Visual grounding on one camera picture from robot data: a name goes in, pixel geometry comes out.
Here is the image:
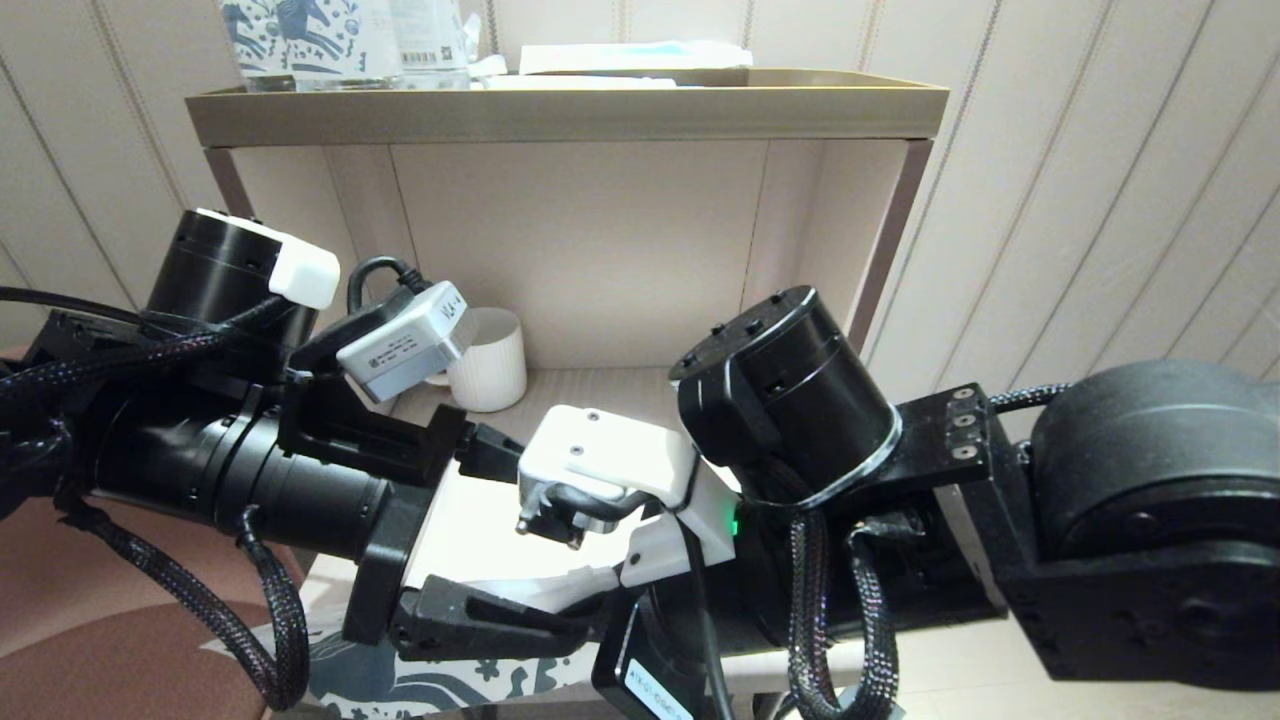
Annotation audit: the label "white horse-print zip pouch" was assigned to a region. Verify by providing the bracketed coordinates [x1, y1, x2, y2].
[200, 565, 651, 719]

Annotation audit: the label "white ribbed mug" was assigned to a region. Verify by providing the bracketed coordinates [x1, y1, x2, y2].
[425, 307, 528, 413]

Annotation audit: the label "light wood shelf desk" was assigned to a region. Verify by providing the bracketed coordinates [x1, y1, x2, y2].
[205, 140, 933, 720]

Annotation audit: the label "small knotted white packet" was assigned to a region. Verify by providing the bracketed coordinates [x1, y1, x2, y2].
[464, 15, 508, 86]

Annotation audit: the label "barcode label water bottle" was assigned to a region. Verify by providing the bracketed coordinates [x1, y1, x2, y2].
[387, 0, 471, 91]

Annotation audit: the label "horse-print packages on shelf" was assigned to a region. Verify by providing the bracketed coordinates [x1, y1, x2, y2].
[272, 0, 403, 91]

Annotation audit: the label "blue white toothbrush packet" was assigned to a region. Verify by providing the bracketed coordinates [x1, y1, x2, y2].
[518, 40, 753, 76]

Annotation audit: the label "horse label water bottle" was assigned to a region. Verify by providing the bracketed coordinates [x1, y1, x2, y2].
[220, 0, 293, 93]

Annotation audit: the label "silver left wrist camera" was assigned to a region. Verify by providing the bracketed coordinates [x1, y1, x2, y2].
[337, 280, 471, 404]

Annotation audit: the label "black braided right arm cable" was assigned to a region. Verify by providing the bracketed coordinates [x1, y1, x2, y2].
[788, 510, 901, 720]

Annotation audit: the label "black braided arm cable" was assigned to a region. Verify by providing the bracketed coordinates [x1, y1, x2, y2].
[0, 295, 311, 711]
[788, 510, 901, 720]

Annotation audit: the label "black left camera cable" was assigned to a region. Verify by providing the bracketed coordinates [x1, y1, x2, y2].
[347, 256, 431, 316]

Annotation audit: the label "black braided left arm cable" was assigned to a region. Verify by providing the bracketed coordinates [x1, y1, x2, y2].
[0, 295, 311, 711]

